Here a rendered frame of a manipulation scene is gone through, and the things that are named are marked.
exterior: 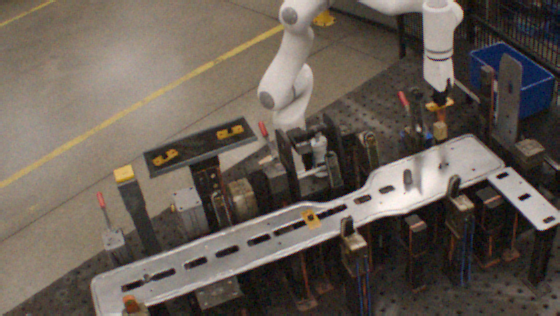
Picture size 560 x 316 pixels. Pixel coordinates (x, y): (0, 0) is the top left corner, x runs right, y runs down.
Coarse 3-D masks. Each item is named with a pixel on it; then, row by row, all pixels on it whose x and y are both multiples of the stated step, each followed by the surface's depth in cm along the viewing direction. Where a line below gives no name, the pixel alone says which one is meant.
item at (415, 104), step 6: (408, 90) 208; (414, 90) 208; (414, 96) 207; (420, 96) 206; (414, 102) 210; (420, 102) 210; (414, 108) 211; (420, 108) 211; (414, 114) 211; (420, 114) 212; (414, 120) 212; (420, 120) 214; (414, 126) 213; (420, 126) 215; (420, 132) 217
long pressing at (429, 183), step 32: (416, 160) 213; (448, 160) 211; (480, 160) 208; (352, 192) 205; (416, 192) 201; (256, 224) 201; (288, 224) 199; (160, 256) 195; (192, 256) 194; (224, 256) 192; (256, 256) 190; (96, 288) 188; (160, 288) 185; (192, 288) 184
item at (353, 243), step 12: (348, 240) 184; (360, 240) 183; (348, 252) 183; (360, 252) 183; (348, 264) 188; (360, 264) 186; (348, 276) 195; (360, 276) 190; (348, 288) 200; (360, 288) 192; (348, 300) 203; (360, 300) 195; (348, 312) 205; (360, 312) 200; (372, 312) 203
